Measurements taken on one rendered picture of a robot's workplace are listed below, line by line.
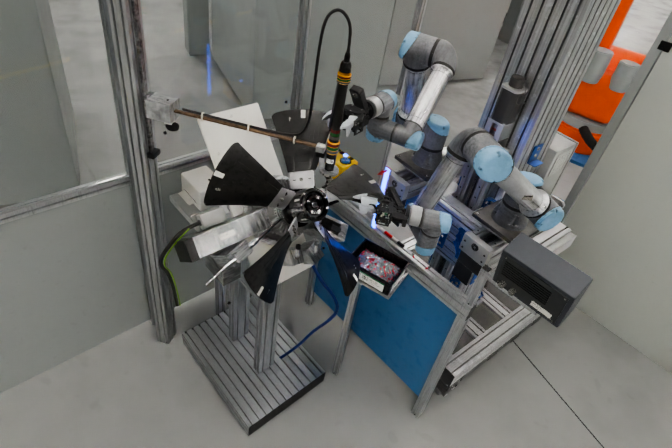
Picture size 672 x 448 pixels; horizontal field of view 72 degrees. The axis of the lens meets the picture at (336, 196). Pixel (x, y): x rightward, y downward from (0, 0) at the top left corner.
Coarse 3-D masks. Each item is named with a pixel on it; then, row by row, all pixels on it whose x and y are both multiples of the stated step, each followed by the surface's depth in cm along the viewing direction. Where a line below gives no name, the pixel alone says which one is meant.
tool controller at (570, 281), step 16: (512, 240) 157; (528, 240) 157; (512, 256) 153; (528, 256) 152; (544, 256) 152; (496, 272) 164; (512, 272) 157; (528, 272) 150; (544, 272) 148; (560, 272) 148; (576, 272) 147; (512, 288) 161; (528, 288) 154; (544, 288) 148; (560, 288) 144; (576, 288) 143; (528, 304) 159; (544, 304) 152; (560, 304) 147; (576, 304) 155; (560, 320) 151
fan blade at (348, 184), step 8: (352, 168) 188; (360, 168) 189; (344, 176) 183; (352, 176) 184; (368, 176) 187; (328, 184) 177; (336, 184) 177; (344, 184) 178; (352, 184) 179; (360, 184) 181; (368, 184) 183; (376, 184) 185; (336, 192) 172; (344, 192) 173; (352, 192) 175; (360, 192) 177; (368, 192) 179; (376, 192) 181; (360, 200) 173
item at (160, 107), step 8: (144, 96) 161; (152, 96) 163; (160, 96) 164; (168, 96) 164; (144, 104) 163; (152, 104) 160; (160, 104) 160; (168, 104) 160; (176, 104) 164; (152, 112) 162; (160, 112) 162; (168, 112) 161; (160, 120) 164; (168, 120) 163
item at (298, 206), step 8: (296, 192) 163; (304, 192) 158; (312, 192) 161; (320, 192) 162; (304, 200) 158; (312, 200) 161; (320, 200) 162; (288, 208) 165; (296, 208) 159; (304, 208) 158; (312, 208) 160; (320, 208) 161; (328, 208) 163; (288, 216) 166; (296, 216) 161; (304, 216) 157; (312, 216) 160; (320, 216) 161; (288, 224) 167; (304, 224) 169
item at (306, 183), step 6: (294, 174) 166; (300, 174) 166; (306, 174) 165; (312, 174) 165; (306, 180) 165; (312, 180) 164; (294, 186) 166; (300, 186) 165; (306, 186) 165; (312, 186) 164
